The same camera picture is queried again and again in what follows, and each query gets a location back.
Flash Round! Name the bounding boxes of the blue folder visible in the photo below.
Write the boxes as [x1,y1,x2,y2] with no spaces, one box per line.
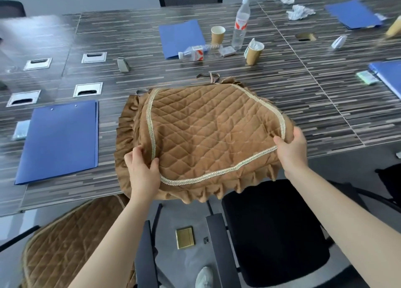
[368,60,401,100]
[14,100,100,186]
[324,0,384,31]
[158,19,207,60]

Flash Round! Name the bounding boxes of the striped wooden table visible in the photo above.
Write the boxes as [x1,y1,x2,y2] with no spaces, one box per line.
[0,0,401,218]

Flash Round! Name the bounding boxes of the person's white shoe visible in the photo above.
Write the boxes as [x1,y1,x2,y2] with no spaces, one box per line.
[195,266,217,288]

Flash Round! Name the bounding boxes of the brown paper cup with tissue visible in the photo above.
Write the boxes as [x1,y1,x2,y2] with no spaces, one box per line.
[244,37,265,66]

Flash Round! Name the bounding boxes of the person's right forearm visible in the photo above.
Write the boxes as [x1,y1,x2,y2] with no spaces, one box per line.
[286,164,401,288]

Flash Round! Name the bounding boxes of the large crumpled white tissue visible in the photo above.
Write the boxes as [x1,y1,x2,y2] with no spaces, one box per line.
[285,4,316,21]

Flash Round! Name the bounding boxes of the person's right hand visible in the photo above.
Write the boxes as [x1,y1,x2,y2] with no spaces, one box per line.
[273,126,309,181]

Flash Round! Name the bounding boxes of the person's left hand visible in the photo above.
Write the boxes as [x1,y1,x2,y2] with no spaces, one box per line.
[124,145,162,208]

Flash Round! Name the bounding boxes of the silver table cable box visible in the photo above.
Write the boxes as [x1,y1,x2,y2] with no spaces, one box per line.
[72,81,104,98]
[81,51,107,64]
[6,89,42,108]
[23,57,53,71]

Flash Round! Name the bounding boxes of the person's left forearm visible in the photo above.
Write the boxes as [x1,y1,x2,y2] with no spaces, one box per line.
[67,201,155,288]

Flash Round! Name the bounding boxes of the clear plastic water bottle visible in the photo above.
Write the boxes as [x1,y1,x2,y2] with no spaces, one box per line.
[178,44,221,62]
[231,0,251,51]

